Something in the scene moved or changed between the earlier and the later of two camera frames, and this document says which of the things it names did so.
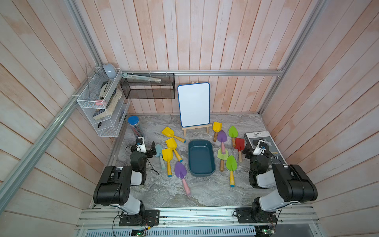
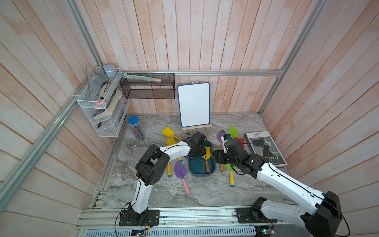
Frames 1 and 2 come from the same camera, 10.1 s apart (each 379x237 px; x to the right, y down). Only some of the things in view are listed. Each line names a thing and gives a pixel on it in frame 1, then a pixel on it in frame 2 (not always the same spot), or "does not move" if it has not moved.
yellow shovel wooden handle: x=217 y=127 → x=207 y=156
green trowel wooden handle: x=233 y=133 does not move
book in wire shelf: x=100 y=113 does not move
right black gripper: x=249 y=153 → x=219 y=154
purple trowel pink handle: x=222 y=137 does not move
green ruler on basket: x=141 y=78 does not move
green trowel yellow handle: x=231 y=165 does not move
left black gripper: x=149 y=152 → x=203 y=151
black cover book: x=251 y=139 does not move
